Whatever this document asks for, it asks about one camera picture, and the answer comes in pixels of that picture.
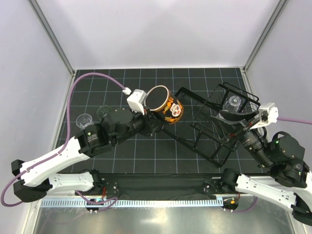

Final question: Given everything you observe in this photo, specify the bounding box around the red skull mug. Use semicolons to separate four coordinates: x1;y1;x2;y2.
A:
144;85;184;124

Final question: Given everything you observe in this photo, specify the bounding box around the black wire dish rack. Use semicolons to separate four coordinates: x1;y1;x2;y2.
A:
162;82;260;168

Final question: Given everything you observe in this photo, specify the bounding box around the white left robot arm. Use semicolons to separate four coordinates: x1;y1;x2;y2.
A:
11;105;163;203

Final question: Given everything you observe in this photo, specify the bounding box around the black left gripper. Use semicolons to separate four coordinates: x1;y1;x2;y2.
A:
112;104;163;146

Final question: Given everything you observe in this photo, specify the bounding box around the small clear faceted glass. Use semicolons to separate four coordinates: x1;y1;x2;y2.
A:
223;96;241;113

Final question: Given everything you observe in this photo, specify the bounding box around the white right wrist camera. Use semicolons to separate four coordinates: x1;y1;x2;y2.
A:
251;102;279;129

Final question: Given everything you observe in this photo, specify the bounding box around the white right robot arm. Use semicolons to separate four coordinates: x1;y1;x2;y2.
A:
212;107;312;226

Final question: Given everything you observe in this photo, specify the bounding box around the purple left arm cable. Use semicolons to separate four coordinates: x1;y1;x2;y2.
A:
0;72;131;207

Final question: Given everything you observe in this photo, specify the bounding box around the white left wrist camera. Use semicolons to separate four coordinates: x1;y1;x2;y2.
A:
122;87;147;115

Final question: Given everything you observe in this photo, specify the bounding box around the green grey mug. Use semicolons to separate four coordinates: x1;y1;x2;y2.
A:
96;105;113;120

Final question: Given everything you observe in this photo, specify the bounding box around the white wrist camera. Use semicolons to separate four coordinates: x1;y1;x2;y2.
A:
122;87;147;115
251;102;279;129

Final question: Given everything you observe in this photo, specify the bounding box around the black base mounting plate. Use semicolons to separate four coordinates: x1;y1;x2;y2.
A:
74;173;244;197

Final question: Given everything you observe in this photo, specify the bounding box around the black grid mat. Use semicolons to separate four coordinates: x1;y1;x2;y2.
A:
55;68;263;174

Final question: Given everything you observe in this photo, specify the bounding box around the clear plastic cup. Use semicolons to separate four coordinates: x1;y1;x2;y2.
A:
76;114;94;130

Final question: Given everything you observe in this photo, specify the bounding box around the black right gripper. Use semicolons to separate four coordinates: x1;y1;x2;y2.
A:
207;109;272;167

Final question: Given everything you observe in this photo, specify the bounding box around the aluminium rail with slots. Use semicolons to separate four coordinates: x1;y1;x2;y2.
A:
39;195;230;209

